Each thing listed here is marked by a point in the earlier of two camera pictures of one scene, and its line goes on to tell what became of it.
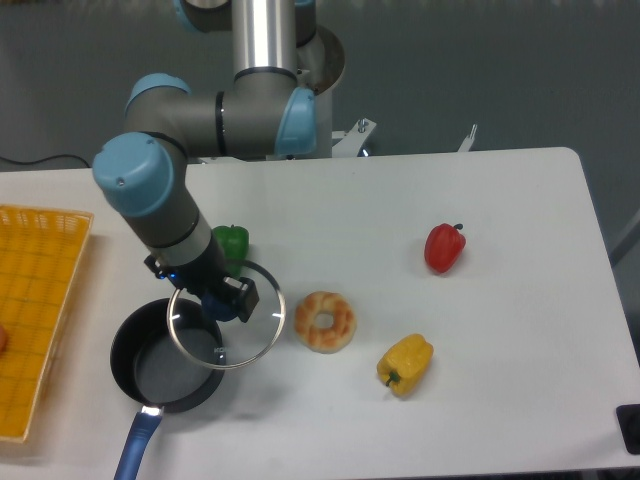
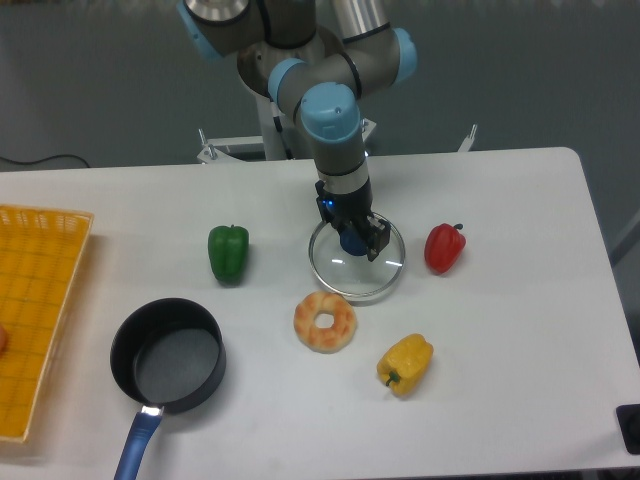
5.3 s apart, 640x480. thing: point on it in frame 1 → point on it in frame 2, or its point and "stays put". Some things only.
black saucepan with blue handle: [167, 355] stays put
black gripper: [199, 278] → [350, 210]
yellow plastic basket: [41, 251] stays put
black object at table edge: [629, 420] stays put
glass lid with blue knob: [220, 344] → [341, 262]
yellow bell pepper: [405, 364] stays put
